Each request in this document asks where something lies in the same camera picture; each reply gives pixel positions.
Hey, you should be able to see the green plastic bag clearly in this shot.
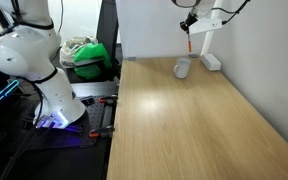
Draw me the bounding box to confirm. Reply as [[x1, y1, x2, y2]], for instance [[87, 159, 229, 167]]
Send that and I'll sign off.
[[73, 42, 113, 80]]

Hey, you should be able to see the black upright panel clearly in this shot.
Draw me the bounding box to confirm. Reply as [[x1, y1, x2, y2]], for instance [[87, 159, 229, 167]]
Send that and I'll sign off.
[[95, 0, 122, 81]]

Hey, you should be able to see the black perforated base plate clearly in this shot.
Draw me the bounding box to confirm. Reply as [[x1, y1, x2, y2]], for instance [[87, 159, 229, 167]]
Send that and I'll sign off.
[[17, 95, 118, 148]]

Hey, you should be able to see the white plastic bag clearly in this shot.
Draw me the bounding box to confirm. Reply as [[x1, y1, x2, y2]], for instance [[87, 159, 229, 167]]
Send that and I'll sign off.
[[59, 35, 99, 70]]

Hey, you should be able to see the white partition panel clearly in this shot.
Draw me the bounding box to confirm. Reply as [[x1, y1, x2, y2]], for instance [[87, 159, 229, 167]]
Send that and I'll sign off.
[[115, 0, 218, 60]]

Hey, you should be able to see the black box with cyan lights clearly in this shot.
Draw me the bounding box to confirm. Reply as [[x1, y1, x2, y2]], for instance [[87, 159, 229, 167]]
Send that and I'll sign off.
[[0, 79, 21, 116]]

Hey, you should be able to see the black orange bar clamp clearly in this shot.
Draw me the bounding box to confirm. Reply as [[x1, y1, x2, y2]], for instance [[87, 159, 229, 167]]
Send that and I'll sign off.
[[98, 94, 119, 105], [88, 125, 116, 139]]

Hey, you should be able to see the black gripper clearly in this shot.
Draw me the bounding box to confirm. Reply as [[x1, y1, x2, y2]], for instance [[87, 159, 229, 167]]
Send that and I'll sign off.
[[179, 12, 199, 34]]

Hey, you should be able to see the white ceramic mug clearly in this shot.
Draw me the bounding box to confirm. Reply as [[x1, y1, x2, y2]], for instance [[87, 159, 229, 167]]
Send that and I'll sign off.
[[173, 57, 192, 80]]

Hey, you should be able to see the black floor cable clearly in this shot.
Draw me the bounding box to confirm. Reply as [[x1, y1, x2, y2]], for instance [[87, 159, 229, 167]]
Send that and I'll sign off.
[[0, 83, 50, 180]]

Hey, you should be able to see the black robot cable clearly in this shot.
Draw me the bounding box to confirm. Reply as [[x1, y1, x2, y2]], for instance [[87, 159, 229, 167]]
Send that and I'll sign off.
[[212, 0, 252, 25]]

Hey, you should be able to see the white power strip box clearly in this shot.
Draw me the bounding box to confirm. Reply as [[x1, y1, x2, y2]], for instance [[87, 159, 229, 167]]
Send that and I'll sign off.
[[200, 53, 222, 72]]

